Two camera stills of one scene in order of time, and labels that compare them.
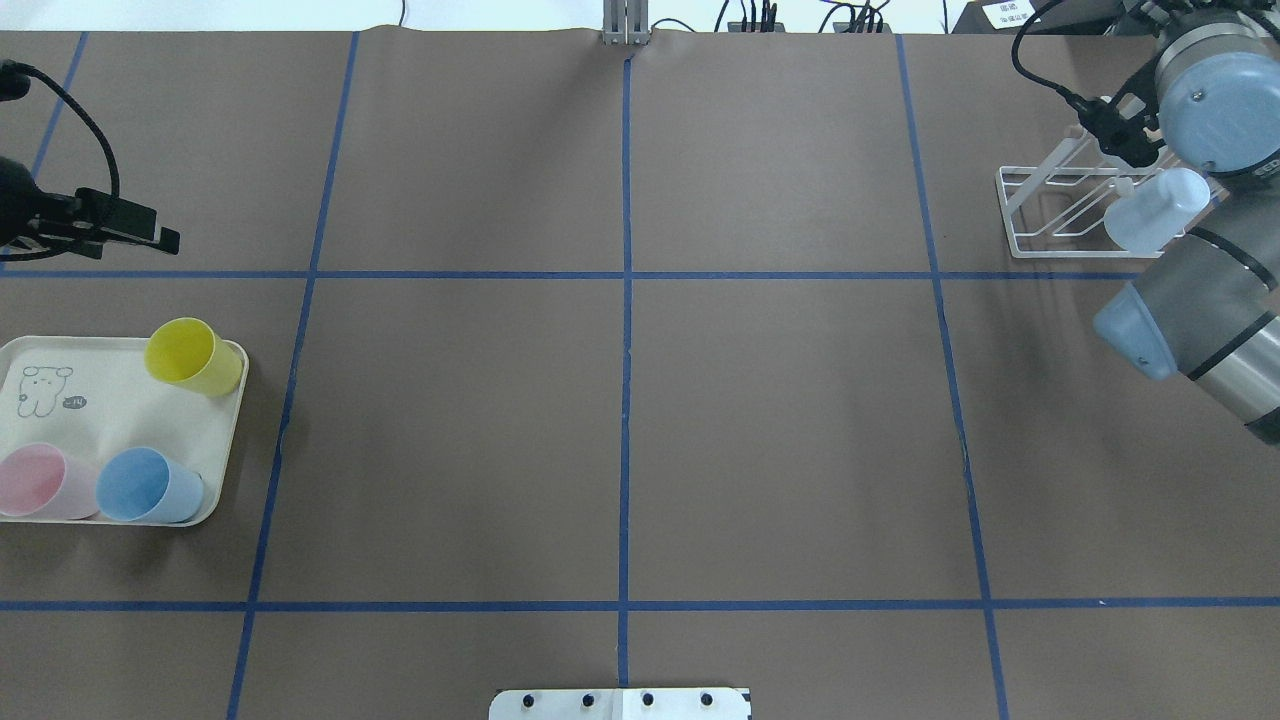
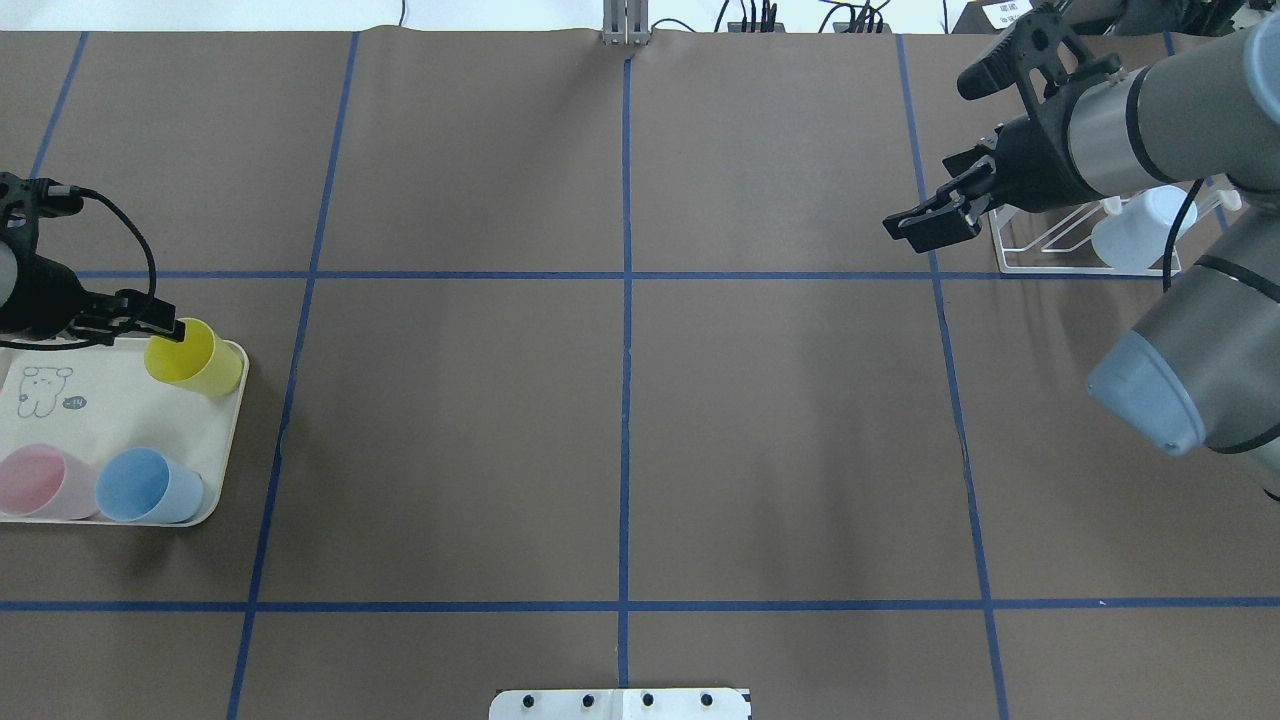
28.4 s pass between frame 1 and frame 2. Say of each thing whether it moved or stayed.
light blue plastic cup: moved
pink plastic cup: stayed
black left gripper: moved
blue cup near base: stayed
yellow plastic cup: stayed
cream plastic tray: stayed
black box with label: stayed
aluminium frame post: stayed
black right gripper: moved
